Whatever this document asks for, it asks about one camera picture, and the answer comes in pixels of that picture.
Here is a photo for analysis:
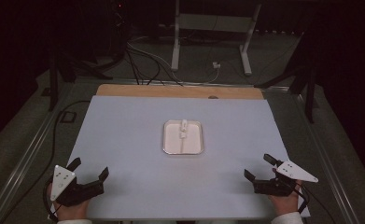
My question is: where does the wooden table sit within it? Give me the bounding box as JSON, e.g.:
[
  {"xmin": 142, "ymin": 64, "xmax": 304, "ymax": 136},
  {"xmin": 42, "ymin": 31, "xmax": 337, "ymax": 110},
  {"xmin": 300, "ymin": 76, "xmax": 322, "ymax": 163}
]
[{"xmin": 95, "ymin": 83, "xmax": 264, "ymax": 101}]

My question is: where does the dark equipment rack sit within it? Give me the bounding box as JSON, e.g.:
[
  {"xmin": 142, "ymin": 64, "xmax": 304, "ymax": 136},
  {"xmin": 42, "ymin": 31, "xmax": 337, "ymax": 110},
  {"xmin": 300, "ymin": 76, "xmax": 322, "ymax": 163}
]
[{"xmin": 106, "ymin": 0, "xmax": 132, "ymax": 64}]

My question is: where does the black tripod stand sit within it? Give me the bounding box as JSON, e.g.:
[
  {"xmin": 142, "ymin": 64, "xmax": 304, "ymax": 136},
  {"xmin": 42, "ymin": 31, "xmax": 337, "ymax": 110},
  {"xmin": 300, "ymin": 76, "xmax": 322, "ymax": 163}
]
[
  {"xmin": 47, "ymin": 50, "xmax": 115, "ymax": 112},
  {"xmin": 254, "ymin": 31, "xmax": 318, "ymax": 124}
]

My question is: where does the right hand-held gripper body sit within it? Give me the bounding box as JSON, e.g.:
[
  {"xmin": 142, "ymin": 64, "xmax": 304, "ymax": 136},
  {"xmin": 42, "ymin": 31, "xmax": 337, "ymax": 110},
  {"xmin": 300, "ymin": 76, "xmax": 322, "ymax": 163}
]
[{"xmin": 252, "ymin": 160, "xmax": 319, "ymax": 198}]

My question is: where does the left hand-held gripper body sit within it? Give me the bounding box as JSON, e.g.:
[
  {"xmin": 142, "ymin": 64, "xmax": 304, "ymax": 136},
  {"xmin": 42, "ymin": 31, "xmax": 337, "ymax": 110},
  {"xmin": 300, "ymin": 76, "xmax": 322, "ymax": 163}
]
[{"xmin": 49, "ymin": 164, "xmax": 105, "ymax": 207}]

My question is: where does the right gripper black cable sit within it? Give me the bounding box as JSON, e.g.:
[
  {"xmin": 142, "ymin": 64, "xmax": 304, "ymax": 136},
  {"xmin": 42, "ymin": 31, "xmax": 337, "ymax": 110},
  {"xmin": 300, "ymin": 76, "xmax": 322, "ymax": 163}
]
[{"xmin": 290, "ymin": 181, "xmax": 311, "ymax": 216}]

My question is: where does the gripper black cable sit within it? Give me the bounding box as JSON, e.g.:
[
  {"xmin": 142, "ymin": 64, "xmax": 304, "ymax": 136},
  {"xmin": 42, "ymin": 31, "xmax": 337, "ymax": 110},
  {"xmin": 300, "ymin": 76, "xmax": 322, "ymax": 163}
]
[
  {"xmin": 42, "ymin": 177, "xmax": 61, "ymax": 222},
  {"xmin": 290, "ymin": 181, "xmax": 311, "ymax": 216}
]

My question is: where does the small white plastic tool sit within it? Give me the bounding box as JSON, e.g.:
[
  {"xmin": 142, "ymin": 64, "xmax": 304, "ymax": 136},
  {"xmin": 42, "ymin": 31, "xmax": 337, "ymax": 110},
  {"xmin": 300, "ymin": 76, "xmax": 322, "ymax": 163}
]
[{"xmin": 177, "ymin": 119, "xmax": 190, "ymax": 155}]

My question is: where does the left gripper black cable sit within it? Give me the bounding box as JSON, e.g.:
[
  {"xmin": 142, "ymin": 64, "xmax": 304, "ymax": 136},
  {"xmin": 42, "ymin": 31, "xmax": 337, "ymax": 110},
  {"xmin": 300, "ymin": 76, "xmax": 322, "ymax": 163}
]
[{"xmin": 42, "ymin": 177, "xmax": 61, "ymax": 222}]

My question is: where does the black floor cable bundle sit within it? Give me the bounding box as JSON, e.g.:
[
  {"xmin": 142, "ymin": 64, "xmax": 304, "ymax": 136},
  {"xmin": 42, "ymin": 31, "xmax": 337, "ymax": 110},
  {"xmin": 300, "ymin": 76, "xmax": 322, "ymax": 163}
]
[{"xmin": 124, "ymin": 43, "xmax": 184, "ymax": 87}]

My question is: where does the person's right hand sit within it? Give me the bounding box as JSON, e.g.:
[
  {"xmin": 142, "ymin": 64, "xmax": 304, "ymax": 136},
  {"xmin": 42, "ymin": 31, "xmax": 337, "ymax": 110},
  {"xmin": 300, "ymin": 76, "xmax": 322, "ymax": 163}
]
[{"xmin": 268, "ymin": 180, "xmax": 302, "ymax": 217}]

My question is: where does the white metal stand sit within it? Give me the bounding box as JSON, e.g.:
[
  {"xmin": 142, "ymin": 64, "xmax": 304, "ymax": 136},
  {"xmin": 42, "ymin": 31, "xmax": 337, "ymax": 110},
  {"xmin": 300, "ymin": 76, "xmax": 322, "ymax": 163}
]
[{"xmin": 170, "ymin": 0, "xmax": 262, "ymax": 77}]

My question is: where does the aluminium frame rail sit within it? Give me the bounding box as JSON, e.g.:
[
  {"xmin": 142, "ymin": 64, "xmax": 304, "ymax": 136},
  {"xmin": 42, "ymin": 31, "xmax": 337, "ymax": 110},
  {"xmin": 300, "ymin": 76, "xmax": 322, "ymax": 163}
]
[
  {"xmin": 290, "ymin": 88, "xmax": 360, "ymax": 224},
  {"xmin": 0, "ymin": 81, "xmax": 76, "ymax": 224}
]

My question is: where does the white floor cable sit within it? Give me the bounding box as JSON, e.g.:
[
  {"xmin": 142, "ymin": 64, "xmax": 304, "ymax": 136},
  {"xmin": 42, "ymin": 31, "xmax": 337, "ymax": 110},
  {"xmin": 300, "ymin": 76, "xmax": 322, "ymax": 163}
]
[{"xmin": 127, "ymin": 36, "xmax": 220, "ymax": 85}]

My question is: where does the white table mat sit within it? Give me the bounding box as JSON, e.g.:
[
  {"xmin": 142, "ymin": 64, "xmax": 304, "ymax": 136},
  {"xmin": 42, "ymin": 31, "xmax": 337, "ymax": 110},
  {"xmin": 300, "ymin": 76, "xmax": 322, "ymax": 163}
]
[{"xmin": 48, "ymin": 95, "xmax": 311, "ymax": 220}]

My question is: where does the black floor socket frame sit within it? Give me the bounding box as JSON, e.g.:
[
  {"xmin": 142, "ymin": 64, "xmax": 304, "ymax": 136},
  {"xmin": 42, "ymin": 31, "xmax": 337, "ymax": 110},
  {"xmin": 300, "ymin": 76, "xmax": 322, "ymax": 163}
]
[{"xmin": 59, "ymin": 110, "xmax": 77, "ymax": 124}]

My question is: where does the white square tray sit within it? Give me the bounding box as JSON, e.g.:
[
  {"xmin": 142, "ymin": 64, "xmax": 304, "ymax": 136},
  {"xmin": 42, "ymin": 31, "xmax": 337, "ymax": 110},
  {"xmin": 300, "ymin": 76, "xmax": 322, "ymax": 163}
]
[{"xmin": 161, "ymin": 119, "xmax": 205, "ymax": 156}]

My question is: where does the person's left hand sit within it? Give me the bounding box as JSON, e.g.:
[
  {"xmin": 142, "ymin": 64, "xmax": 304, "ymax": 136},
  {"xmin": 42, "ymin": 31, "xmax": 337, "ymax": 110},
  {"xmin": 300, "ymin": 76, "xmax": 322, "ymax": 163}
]
[{"xmin": 48, "ymin": 184, "xmax": 91, "ymax": 222}]

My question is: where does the long black floor cable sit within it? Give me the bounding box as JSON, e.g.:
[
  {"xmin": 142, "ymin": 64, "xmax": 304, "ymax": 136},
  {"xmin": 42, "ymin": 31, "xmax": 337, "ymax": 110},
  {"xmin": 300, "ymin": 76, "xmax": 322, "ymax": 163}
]
[{"xmin": 1, "ymin": 99, "xmax": 91, "ymax": 223}]

